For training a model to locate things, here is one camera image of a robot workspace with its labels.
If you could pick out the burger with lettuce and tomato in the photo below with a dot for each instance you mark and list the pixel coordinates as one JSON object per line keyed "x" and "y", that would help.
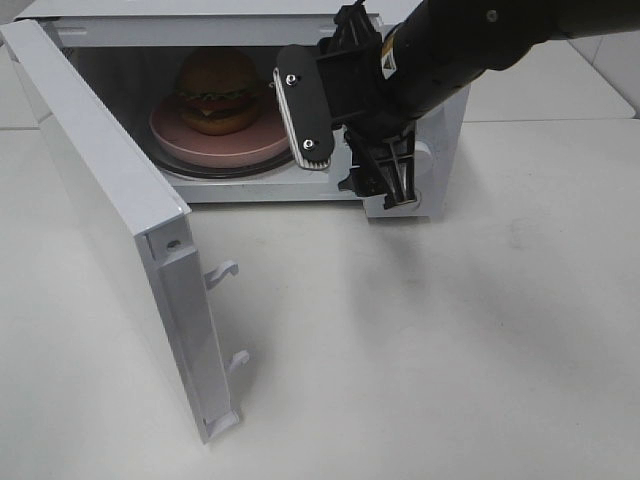
{"x": 218, "y": 91}

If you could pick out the pink round plate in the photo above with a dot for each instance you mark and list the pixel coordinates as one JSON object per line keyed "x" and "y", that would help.
{"x": 264, "y": 140}

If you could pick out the white microwave oven body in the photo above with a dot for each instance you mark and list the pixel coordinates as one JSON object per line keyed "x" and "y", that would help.
{"x": 129, "y": 52}

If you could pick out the white microwave door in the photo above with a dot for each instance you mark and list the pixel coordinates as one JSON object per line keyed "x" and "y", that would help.
{"x": 136, "y": 224}

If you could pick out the white rotary knob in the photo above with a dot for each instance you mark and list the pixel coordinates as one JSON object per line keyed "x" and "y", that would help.
{"x": 423, "y": 159}

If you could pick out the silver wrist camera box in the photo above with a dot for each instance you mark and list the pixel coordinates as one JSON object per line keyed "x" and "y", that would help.
{"x": 306, "y": 117}

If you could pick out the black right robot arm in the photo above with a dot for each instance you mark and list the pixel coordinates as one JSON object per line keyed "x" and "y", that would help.
{"x": 460, "y": 40}

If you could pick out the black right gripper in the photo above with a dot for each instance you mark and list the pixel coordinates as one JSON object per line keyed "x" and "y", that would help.
{"x": 374, "y": 90}

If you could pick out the glass microwave turntable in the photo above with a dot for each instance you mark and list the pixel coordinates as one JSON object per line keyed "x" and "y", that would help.
{"x": 171, "y": 164}

